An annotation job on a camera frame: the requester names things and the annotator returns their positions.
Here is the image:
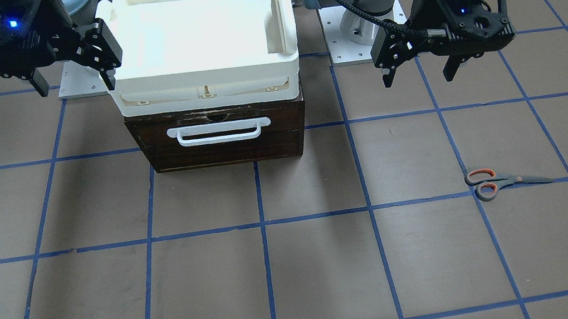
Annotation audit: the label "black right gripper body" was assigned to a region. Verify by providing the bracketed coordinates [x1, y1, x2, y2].
[0, 0, 122, 80]

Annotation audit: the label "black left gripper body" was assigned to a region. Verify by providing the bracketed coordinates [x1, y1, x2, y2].
[371, 0, 515, 70]

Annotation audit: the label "wooden drawer with white handle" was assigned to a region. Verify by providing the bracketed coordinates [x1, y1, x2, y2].
[134, 99, 302, 169]

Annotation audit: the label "grey orange scissors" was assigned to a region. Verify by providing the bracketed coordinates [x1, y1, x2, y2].
[464, 168, 554, 202]

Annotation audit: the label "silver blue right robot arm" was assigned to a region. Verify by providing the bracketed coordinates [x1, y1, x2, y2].
[0, 0, 122, 96]

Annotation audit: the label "dark wooden drawer cabinet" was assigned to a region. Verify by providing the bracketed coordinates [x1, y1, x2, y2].
[123, 89, 312, 181]

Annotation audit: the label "cream plastic tray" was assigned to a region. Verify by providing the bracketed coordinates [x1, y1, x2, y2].
[96, 0, 300, 117]

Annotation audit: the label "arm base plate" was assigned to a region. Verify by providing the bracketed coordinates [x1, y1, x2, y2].
[317, 6, 379, 67]
[58, 61, 109, 100]

